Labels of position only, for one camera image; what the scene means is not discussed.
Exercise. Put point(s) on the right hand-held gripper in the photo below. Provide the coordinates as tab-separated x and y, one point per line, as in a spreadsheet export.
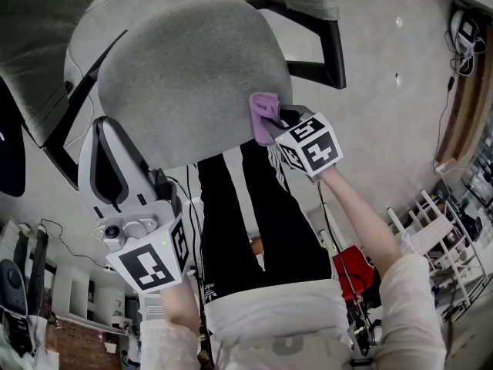
314	149

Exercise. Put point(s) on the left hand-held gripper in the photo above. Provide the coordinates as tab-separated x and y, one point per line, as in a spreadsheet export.
142	256

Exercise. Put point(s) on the purple cloth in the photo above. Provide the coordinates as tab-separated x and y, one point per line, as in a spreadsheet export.
262	114

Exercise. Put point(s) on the grey fabric chair black armrests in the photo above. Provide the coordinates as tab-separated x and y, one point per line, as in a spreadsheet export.
185	75

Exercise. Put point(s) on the person's right forearm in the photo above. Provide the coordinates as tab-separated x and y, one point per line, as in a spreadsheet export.
358	214

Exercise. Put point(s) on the person's left forearm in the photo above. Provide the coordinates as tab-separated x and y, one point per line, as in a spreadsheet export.
179	307

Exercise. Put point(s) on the person's black striped trousers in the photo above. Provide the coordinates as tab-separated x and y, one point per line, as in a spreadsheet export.
246	226

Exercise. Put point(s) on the black oval object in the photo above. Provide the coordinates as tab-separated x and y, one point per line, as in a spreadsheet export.
11	141

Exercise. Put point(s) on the white shelf cabinet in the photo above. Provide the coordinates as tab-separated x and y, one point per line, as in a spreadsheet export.
77	295

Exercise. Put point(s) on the red box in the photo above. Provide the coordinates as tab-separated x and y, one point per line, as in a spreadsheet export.
352	268

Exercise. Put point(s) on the black rounded device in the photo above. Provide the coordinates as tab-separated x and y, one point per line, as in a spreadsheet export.
11	287

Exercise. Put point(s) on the person's white sweater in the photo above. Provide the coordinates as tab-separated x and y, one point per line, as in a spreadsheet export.
292	322

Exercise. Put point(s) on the brown wooden board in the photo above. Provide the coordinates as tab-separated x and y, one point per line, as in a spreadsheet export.
468	102

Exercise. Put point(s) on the white device with black screen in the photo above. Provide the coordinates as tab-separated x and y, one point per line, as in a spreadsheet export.
464	33

